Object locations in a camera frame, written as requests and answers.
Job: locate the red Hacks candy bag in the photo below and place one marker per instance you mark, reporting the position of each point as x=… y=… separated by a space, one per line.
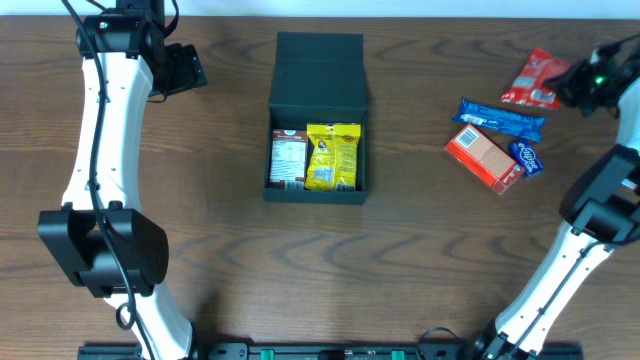
x=528 y=86

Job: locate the blue Oreo cookie pack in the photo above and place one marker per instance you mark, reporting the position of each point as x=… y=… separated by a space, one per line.
x=503 y=121

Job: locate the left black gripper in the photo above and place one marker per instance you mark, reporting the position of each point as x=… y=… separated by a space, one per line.
x=187 y=70

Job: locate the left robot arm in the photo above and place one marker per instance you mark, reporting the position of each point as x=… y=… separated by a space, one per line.
x=100 y=237

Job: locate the black box with lid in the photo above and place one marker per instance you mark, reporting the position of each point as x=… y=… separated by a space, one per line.
x=318 y=78

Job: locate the brown Pocky snack box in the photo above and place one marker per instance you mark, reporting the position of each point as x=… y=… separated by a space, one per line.
x=288 y=159

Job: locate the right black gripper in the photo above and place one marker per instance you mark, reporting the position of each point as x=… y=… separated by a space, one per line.
x=567 y=87

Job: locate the blue Eclipse mint pack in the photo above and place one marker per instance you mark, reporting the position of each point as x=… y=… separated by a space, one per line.
x=523 y=153

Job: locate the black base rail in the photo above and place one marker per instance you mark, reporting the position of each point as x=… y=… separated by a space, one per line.
x=241 y=351

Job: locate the yellow candy bag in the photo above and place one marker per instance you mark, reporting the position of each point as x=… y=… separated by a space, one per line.
x=333 y=163

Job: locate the orange-red snack box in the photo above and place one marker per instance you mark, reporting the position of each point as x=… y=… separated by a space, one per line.
x=485 y=159

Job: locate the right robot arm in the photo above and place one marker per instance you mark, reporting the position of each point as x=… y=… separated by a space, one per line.
x=596 y=220

